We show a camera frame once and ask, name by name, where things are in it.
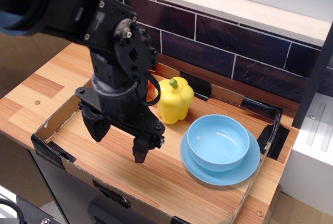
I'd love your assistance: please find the red plastic cup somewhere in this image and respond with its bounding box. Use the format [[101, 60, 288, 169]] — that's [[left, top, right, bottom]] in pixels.
[[147, 80, 155, 97]]

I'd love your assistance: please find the black braided cable bottom left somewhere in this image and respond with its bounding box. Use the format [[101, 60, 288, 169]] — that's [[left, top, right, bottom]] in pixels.
[[0, 197, 29, 224]]

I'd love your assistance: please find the light blue bowl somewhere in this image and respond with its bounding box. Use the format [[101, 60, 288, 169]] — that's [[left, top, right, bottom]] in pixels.
[[186, 114, 250, 172]]

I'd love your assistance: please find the wooden shelf with tile backsplash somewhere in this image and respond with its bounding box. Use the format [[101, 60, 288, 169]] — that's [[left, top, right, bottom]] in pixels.
[[121, 0, 332, 128]]

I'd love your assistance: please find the white appliance at right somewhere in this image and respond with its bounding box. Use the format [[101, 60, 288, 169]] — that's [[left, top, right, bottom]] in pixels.
[[279, 93, 332, 215]]

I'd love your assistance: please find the cardboard tray border with tape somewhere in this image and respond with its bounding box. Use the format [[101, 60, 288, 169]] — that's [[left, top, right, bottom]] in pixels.
[[34, 65, 290, 223]]

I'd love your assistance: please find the light blue plate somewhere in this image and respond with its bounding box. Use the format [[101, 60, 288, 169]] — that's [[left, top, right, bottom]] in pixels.
[[180, 132, 261, 186]]

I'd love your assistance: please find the yellow toy bell pepper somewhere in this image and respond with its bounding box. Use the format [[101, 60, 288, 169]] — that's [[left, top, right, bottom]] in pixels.
[[155, 77, 194, 125]]

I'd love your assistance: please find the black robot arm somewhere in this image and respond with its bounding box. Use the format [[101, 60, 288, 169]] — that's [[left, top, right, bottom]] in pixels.
[[1, 0, 165, 163]]

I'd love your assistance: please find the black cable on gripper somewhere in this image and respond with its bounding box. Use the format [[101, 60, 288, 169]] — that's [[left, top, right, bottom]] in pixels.
[[139, 71, 162, 107]]

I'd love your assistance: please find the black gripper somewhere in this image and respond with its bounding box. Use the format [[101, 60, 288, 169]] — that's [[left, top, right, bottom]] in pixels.
[[75, 72, 165, 164]]

